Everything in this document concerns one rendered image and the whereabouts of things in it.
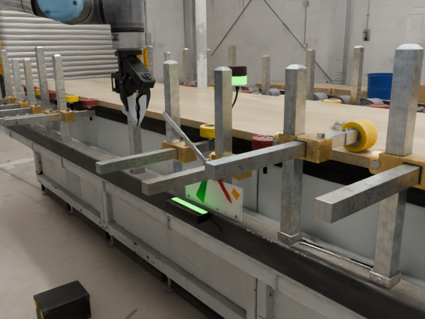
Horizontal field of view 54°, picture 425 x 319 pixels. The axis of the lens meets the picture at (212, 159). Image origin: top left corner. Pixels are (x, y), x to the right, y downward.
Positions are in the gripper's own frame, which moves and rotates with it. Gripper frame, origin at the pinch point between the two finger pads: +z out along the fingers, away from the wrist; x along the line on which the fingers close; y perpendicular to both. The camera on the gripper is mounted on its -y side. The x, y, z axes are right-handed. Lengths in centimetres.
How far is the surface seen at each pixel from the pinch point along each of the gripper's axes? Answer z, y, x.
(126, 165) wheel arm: 12.4, 1.8, 3.5
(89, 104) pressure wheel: 7, 99, -30
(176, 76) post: -11.5, 5.2, -17.7
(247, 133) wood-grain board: 6.4, -10.7, -33.6
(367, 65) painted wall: 23, 322, -698
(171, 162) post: 16.3, 6.4, -15.3
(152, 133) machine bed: 17, 53, -38
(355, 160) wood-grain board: 7, -49, -33
